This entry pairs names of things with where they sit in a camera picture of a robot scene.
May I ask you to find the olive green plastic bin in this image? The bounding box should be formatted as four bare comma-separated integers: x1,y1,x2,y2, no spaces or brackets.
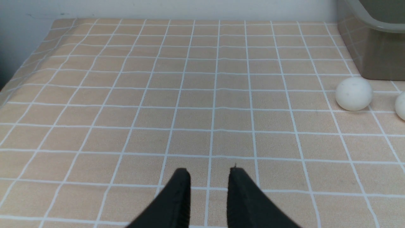
337,0,405,81

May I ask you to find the white ping-pong ball red logo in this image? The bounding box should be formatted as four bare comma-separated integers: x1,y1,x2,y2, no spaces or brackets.
395,91,405,120

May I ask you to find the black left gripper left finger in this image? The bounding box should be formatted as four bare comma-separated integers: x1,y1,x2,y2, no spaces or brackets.
126,168,191,228

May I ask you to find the plain white ping-pong ball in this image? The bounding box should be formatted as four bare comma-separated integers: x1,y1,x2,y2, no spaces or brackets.
335,77,373,111

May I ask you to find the checkered orange tablecloth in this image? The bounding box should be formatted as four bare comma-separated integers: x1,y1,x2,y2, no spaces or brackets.
1,18,404,228

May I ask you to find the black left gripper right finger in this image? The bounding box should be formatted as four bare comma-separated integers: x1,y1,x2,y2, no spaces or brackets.
227,168,300,228

